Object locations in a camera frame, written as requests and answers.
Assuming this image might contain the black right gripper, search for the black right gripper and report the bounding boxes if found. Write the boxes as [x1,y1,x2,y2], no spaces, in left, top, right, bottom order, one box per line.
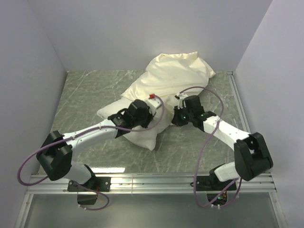
[171,104,193,127]

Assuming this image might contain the white pillow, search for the white pillow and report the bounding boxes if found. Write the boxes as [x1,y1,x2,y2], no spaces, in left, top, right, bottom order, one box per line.
[97,95,178,151]

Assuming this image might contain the cream pillowcase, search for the cream pillowcase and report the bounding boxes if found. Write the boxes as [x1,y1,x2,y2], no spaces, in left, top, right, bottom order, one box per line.
[121,51,216,100]

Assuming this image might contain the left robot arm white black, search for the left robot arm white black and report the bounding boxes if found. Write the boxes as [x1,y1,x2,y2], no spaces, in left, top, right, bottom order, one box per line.
[36,99,157,191]

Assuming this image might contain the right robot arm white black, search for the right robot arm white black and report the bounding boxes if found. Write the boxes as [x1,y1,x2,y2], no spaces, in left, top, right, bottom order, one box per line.
[172,94,273,190]

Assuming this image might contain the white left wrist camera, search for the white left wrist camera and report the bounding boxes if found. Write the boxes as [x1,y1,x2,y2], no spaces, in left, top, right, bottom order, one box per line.
[145,94,162,115]

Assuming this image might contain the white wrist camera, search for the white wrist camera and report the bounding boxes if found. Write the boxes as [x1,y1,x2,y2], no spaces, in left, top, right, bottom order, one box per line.
[145,94,162,115]
[175,93,188,109]

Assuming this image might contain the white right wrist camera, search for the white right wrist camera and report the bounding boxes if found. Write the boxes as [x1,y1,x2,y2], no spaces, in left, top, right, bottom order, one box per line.
[175,93,188,109]

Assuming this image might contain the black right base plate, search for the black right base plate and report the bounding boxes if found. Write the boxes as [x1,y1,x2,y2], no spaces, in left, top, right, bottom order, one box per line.
[196,174,233,191]

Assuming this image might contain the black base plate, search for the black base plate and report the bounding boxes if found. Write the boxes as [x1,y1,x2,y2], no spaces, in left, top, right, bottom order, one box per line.
[196,174,233,191]
[67,177,111,192]

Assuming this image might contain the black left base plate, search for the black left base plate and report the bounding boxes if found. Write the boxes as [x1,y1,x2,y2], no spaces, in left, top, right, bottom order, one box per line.
[67,177,111,192]

